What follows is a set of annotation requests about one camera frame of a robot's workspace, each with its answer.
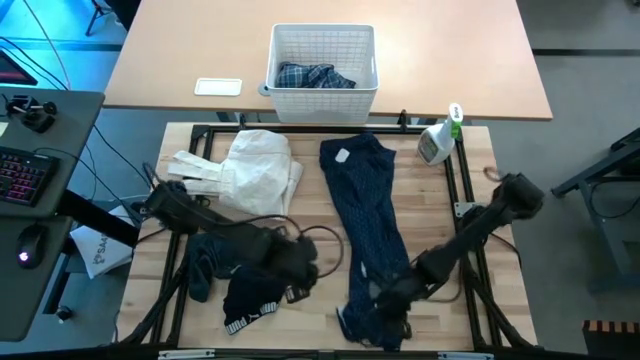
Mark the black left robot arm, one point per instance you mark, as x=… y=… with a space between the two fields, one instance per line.
x=200 y=215

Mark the white spray bottle green trigger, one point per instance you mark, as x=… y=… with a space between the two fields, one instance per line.
x=437 y=145

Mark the grey desk grommet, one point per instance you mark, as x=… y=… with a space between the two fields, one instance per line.
x=263 y=90

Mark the black desk clamp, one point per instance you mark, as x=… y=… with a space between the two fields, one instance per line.
x=30 y=112

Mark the black computer mouse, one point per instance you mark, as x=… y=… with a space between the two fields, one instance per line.
x=31 y=247

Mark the black desk support bar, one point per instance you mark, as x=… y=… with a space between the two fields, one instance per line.
x=95 y=220

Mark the blue plaid shirt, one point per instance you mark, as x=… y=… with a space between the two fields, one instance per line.
x=312 y=76

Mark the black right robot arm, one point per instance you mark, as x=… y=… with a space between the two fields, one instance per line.
x=480 y=225

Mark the black metal table frame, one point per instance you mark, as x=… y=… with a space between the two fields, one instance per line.
x=390 y=129

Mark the tan wooden desk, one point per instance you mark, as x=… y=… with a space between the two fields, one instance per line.
x=450 y=60

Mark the black box orange stripes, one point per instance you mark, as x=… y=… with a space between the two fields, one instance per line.
x=612 y=335

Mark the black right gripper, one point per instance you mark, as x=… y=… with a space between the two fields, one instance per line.
x=402 y=292

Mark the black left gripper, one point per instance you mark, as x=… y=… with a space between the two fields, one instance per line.
x=297 y=260

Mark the navy dotted garment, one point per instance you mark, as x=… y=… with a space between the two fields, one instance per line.
x=370 y=225

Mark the cream white garment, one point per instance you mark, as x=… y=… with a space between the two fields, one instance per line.
x=255 y=175

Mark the dark tablet red edge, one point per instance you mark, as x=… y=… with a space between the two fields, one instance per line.
x=12 y=72

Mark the flat white rectangular tray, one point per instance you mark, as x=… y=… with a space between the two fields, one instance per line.
x=218 y=87

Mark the small black knob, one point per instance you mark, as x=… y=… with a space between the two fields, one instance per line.
x=64 y=313

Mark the navy garment white lettered waistband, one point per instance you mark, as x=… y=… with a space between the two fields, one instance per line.
x=252 y=300

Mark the white plastic laundry basket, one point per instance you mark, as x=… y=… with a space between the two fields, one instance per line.
x=325 y=107

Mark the dark grey metal stand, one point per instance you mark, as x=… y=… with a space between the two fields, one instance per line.
x=600 y=170

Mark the silver metal bracket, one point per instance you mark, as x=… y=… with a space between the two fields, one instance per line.
x=465 y=356
x=185 y=354

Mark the dark plain fleece garment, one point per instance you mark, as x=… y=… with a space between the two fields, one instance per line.
x=210 y=260

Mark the backlit black keyboard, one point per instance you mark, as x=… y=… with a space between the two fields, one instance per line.
x=22 y=175

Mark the black tripod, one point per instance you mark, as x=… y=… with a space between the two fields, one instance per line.
x=95 y=15

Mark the dark grey desk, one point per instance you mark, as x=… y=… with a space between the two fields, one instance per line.
x=30 y=300

